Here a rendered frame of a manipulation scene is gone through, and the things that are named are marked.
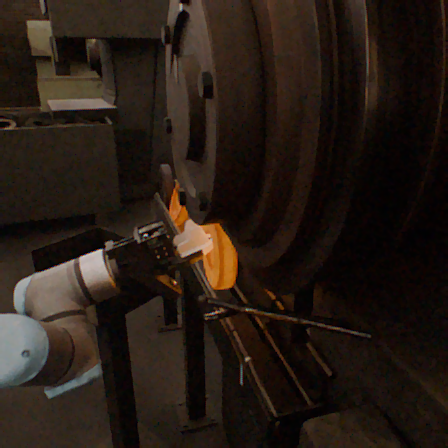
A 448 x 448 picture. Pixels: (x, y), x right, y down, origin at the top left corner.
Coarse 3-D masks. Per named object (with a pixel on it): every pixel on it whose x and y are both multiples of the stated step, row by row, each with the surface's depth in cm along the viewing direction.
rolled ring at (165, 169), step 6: (162, 168) 158; (168, 168) 158; (162, 174) 159; (168, 174) 156; (162, 180) 169; (168, 180) 155; (162, 186) 170; (168, 186) 155; (162, 192) 170; (168, 192) 156; (162, 198) 169; (168, 198) 157; (168, 204) 159
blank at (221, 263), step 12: (204, 228) 81; (216, 228) 73; (216, 240) 73; (228, 240) 72; (216, 252) 74; (228, 252) 72; (204, 264) 85; (216, 264) 74; (228, 264) 72; (216, 276) 75; (228, 276) 73; (216, 288) 77; (228, 288) 78
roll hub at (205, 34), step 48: (192, 0) 39; (240, 0) 37; (192, 48) 45; (240, 48) 35; (192, 96) 42; (240, 96) 36; (192, 144) 45; (240, 144) 37; (192, 192) 52; (240, 192) 41
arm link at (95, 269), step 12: (96, 252) 73; (84, 264) 71; (96, 264) 71; (108, 264) 72; (84, 276) 70; (96, 276) 70; (108, 276) 70; (96, 288) 70; (108, 288) 71; (120, 288) 76; (96, 300) 72
